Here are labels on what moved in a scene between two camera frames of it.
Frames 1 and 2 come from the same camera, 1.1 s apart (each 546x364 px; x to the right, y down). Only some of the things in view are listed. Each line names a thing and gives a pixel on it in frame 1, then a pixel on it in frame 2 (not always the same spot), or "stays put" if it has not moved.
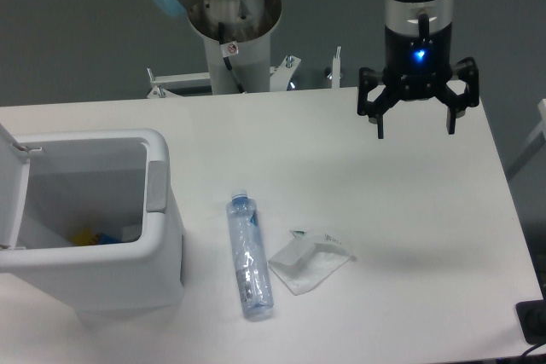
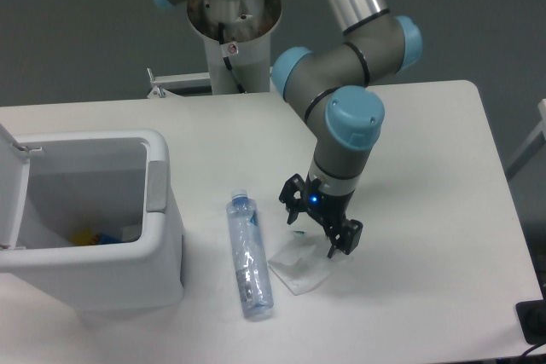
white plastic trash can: [53, 184] stays put
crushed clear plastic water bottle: [249, 256] stays put
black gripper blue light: [419, 66] -> [327, 210]
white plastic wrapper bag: [307, 259] stays put
